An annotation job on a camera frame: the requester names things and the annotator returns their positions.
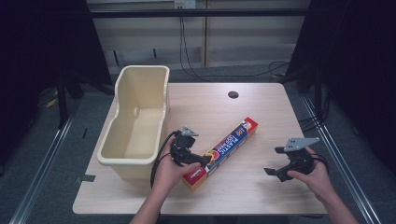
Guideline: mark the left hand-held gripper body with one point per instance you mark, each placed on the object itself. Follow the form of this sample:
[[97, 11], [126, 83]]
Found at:
[[183, 146]]

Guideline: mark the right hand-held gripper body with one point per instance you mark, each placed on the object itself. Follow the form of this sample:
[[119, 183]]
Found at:
[[299, 158]]

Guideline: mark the red and blue wrap box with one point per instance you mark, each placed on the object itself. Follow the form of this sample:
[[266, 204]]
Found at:
[[224, 152]]

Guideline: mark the person's right hand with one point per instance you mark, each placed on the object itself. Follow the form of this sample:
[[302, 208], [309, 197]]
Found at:
[[317, 180]]

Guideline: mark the person's left hand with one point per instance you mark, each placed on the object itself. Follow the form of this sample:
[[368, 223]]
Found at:
[[169, 174]]

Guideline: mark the cream plastic bin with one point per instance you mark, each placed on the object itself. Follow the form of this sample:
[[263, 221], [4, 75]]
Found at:
[[137, 124]]

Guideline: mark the black tape piece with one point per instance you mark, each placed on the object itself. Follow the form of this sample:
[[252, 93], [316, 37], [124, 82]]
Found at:
[[85, 178]]

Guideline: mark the black curtain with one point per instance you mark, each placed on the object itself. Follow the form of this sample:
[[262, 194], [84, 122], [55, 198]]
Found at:
[[40, 62], [351, 62]]

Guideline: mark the black stand leg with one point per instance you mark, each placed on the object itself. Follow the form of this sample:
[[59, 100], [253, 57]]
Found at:
[[62, 102]]

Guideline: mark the black horizontal bar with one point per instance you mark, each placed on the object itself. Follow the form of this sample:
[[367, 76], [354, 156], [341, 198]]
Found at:
[[199, 13]]

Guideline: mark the white power outlet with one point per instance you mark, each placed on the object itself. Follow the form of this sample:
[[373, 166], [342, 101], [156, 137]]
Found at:
[[185, 3]]

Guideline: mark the metal floor rail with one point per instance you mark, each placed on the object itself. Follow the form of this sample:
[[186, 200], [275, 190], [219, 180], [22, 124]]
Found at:
[[339, 155], [40, 168]]

